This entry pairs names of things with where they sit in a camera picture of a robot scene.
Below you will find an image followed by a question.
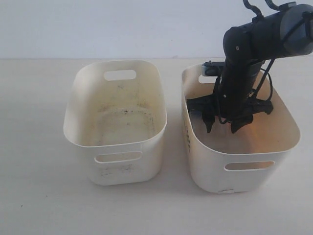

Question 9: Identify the white plastic bin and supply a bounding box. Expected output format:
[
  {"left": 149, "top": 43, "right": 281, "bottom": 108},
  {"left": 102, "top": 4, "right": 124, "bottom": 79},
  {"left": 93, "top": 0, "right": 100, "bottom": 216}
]
[
  {"left": 181, "top": 64, "right": 301, "bottom": 193},
  {"left": 63, "top": 60, "right": 167, "bottom": 186}
]

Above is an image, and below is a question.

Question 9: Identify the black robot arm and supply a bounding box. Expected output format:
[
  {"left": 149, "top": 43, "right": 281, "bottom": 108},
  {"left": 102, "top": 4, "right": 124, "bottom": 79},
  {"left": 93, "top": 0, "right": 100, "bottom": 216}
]
[{"left": 186, "top": 0, "right": 313, "bottom": 133}]

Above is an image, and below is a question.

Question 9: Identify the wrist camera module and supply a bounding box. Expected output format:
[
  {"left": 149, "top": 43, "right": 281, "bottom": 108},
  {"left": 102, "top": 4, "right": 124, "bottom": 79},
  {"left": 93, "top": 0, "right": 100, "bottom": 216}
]
[{"left": 201, "top": 61, "right": 225, "bottom": 77}]

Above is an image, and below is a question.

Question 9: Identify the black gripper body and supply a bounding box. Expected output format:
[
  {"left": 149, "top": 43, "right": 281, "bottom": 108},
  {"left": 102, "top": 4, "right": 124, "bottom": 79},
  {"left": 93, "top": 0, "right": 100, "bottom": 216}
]
[{"left": 187, "top": 61, "right": 273, "bottom": 122}]

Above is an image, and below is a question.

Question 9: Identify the black cable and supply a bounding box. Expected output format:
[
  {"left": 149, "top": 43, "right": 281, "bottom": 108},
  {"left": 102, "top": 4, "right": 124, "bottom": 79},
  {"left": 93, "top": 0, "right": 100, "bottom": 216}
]
[{"left": 242, "top": 0, "right": 313, "bottom": 103}]

